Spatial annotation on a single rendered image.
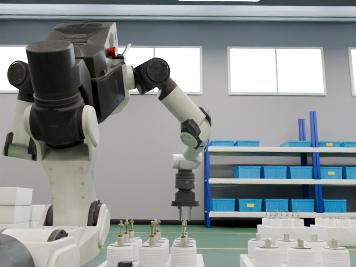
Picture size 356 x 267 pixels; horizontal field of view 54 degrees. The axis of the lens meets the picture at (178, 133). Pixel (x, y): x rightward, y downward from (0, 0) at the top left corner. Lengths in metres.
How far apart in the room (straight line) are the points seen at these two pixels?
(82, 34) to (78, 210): 0.55
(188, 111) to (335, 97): 6.26
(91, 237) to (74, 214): 0.10
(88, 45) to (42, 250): 0.65
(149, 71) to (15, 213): 2.91
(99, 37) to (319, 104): 6.36
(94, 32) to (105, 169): 5.54
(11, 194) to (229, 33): 5.15
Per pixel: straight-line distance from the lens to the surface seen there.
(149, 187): 6.51
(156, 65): 1.23
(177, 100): 1.28
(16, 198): 3.88
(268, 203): 5.94
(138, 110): 6.74
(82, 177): 1.04
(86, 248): 1.03
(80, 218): 1.10
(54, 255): 0.71
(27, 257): 0.68
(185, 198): 1.56
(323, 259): 1.42
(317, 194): 6.16
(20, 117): 1.39
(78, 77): 0.94
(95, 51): 1.09
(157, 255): 1.32
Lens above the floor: 0.41
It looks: 11 degrees up
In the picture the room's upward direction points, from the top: straight up
